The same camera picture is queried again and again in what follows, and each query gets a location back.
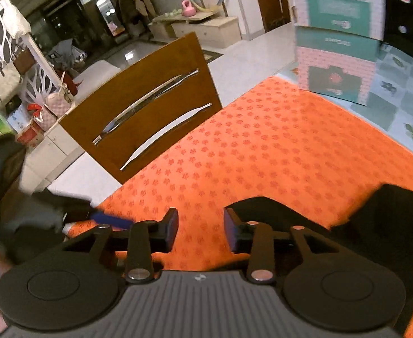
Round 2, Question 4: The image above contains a pink teal box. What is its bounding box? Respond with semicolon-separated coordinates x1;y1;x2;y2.
295;26;380;105
293;0;385;41

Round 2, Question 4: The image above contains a wooden chair with slats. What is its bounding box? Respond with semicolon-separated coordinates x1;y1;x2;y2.
60;33;222;184

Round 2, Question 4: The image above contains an orange patterned tablecloth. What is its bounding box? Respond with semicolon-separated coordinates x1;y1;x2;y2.
86;77;413;337

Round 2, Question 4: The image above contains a white lattice divider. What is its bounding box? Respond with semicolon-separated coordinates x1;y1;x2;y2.
0;0;77;141

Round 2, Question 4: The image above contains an upper pink teal box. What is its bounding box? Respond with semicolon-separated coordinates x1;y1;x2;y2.
293;0;385;41

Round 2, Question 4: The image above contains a lower pink teal box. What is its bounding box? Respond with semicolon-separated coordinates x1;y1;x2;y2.
295;26;380;105

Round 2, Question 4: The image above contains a black garment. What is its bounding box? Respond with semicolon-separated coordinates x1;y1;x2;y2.
229;184;413;333

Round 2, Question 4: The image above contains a beige low cabinet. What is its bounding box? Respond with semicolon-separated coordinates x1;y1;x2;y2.
148;12;242;49

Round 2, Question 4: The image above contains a pink kettlebell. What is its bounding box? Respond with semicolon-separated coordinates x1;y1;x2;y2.
181;0;197;17

